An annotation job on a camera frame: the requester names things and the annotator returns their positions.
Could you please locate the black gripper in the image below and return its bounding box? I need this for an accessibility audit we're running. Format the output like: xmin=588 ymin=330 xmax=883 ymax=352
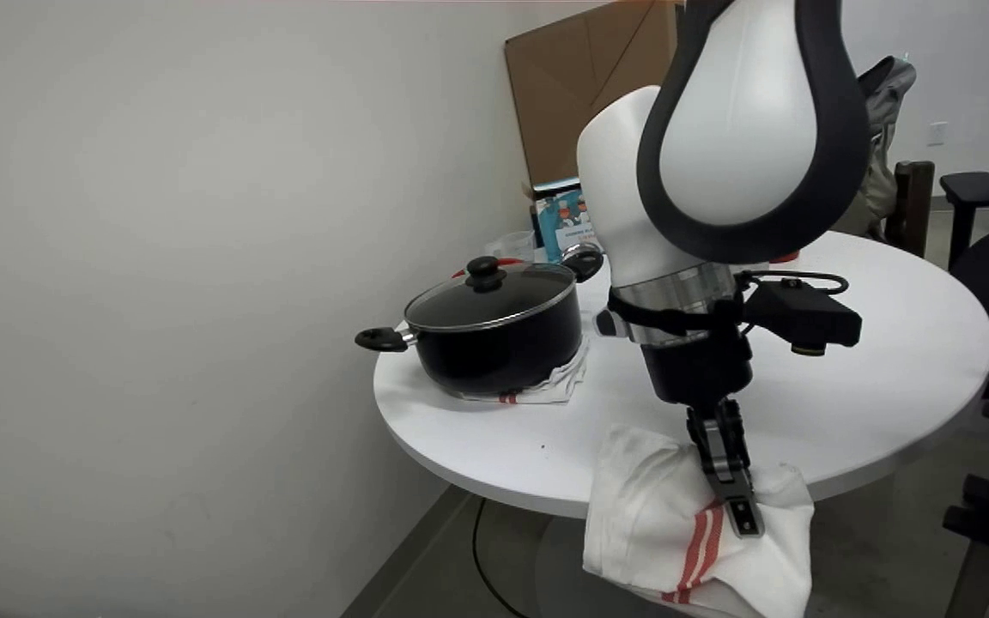
xmin=637 ymin=327 xmax=770 ymax=538

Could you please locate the white towel with red stripes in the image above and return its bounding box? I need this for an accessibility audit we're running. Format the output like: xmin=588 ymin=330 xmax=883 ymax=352
xmin=581 ymin=422 xmax=818 ymax=618

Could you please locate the white cloth under black pot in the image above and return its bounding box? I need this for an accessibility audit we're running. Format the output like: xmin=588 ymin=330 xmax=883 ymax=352
xmin=446 ymin=341 xmax=594 ymax=411

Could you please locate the black cooking pot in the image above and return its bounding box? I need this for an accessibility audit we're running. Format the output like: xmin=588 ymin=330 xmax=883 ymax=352
xmin=352 ymin=248 xmax=609 ymax=401

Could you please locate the glass pot lid black knob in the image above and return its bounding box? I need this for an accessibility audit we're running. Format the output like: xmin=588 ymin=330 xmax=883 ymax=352
xmin=403 ymin=255 xmax=581 ymax=336

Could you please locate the blue printed cardboard box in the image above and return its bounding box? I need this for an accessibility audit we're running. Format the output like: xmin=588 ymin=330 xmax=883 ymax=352
xmin=530 ymin=174 xmax=598 ymax=269

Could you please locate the dark wooden chair back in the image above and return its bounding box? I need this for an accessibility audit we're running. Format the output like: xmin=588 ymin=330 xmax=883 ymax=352
xmin=883 ymin=159 xmax=939 ymax=262

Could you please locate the large brown cardboard sheet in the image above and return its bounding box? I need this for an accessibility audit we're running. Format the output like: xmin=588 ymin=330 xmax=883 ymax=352
xmin=501 ymin=0 xmax=680 ymax=191

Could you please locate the black camera cable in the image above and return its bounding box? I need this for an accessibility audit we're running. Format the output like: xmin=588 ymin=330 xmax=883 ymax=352
xmin=737 ymin=263 xmax=853 ymax=294

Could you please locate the black floor cable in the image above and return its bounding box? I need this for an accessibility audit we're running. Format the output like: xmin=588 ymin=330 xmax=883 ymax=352
xmin=468 ymin=497 xmax=533 ymax=618

